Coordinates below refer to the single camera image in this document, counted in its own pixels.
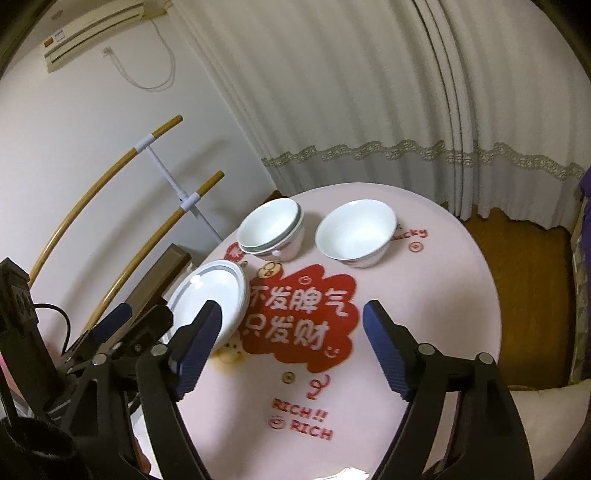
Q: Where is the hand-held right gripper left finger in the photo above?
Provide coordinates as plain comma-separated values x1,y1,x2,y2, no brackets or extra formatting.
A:
136,299,222,480

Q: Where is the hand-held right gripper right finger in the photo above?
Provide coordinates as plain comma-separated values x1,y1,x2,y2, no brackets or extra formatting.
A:
362,300,532,480

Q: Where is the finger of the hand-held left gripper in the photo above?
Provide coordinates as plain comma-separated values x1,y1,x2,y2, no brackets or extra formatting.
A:
99,305,175,365
62,302,133,368

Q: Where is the white plate grey rim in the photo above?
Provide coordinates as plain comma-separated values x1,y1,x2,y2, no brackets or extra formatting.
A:
166,260,247,344
170,261,251,348

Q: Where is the white bowl grey band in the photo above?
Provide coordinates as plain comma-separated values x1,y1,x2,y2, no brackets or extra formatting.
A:
237,198,301,252
240,203,305,263
315,199,398,268

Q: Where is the round pink table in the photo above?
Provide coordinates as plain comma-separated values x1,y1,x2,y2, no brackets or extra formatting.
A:
129,184,502,480

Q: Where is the wooden ballet barre white stand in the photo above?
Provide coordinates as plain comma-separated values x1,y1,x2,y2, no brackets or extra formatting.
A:
28,115,227,333

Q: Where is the white cushion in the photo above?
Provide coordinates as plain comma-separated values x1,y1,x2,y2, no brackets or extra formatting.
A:
508,376,591,480

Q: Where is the patterned fabric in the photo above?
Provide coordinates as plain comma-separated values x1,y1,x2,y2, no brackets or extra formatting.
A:
570,194,591,384

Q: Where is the black braided cable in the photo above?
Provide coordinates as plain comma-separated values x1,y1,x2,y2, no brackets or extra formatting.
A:
34,302,72,347

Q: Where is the white power cord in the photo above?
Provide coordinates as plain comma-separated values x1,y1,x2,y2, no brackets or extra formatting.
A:
99,18,177,90

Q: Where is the white wall air conditioner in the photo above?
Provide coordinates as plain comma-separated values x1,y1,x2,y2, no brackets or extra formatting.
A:
44,2,146,72

